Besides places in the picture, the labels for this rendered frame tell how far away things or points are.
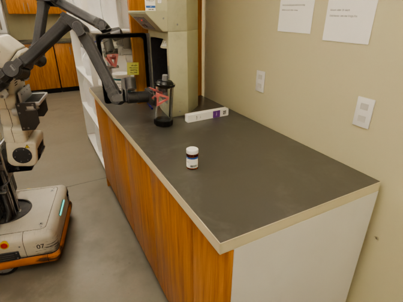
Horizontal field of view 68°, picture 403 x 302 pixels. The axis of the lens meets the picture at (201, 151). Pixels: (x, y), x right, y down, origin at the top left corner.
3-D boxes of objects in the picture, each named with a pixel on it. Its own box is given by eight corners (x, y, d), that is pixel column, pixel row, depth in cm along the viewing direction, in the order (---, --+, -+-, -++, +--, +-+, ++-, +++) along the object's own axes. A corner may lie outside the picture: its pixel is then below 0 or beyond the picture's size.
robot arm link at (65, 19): (74, 11, 152) (65, 3, 142) (93, 32, 153) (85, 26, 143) (12, 71, 156) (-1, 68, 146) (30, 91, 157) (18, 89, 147)
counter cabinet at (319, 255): (172, 169, 315) (168, 83, 277) (333, 342, 151) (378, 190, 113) (107, 185, 286) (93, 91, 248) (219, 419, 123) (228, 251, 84)
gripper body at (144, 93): (147, 87, 158) (134, 88, 155) (154, 93, 150) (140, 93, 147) (147, 99, 161) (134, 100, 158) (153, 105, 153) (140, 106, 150)
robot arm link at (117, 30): (104, 28, 188) (98, 21, 179) (121, 23, 187) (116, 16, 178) (108, 46, 187) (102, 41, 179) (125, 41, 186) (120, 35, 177)
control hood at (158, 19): (147, 29, 183) (146, 10, 179) (168, 32, 157) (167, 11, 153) (129, 29, 178) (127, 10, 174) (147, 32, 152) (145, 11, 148)
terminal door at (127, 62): (150, 97, 199) (146, 32, 182) (105, 104, 184) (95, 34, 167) (150, 97, 200) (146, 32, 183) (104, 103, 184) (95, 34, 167)
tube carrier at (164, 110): (168, 117, 172) (170, 80, 163) (176, 124, 163) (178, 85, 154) (150, 119, 167) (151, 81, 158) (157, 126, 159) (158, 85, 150)
